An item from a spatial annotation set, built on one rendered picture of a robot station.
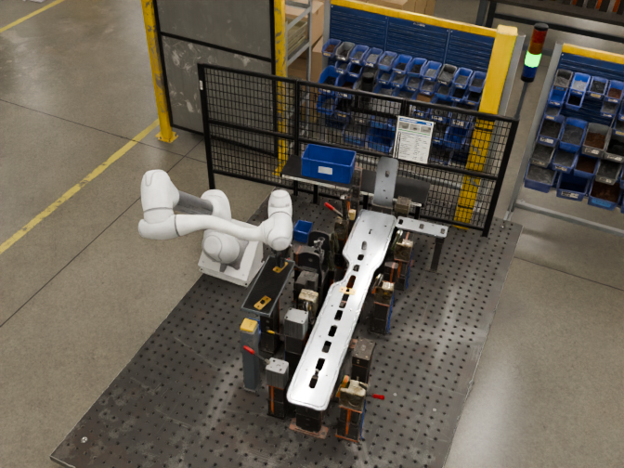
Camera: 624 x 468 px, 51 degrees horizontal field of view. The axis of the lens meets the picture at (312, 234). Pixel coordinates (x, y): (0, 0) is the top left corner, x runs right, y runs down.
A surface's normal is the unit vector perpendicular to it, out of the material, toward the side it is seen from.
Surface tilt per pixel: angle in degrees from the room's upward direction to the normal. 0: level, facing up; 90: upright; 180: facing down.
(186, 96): 91
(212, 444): 0
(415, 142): 90
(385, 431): 0
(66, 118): 0
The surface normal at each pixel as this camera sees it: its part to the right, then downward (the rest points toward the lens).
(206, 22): -0.44, 0.61
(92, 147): 0.03, -0.75
